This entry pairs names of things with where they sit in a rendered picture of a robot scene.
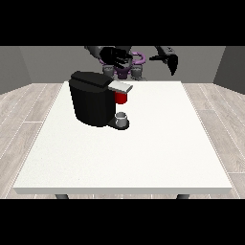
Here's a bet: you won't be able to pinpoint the grey robot trunk purple rings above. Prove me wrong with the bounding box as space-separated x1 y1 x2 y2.
99 46 148 81

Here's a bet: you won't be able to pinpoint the red pod holder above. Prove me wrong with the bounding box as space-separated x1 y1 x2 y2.
114 91 128 105

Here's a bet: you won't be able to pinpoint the black coffee machine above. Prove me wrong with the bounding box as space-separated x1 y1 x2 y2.
68 71 131 131

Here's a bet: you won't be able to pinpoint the pale grey machine lid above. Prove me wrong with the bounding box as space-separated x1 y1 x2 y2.
107 79 134 96

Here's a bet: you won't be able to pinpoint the small grey cup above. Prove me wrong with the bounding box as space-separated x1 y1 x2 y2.
115 111 129 128

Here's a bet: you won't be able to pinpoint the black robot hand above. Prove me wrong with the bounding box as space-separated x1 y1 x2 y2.
99 46 134 70
148 53 179 77

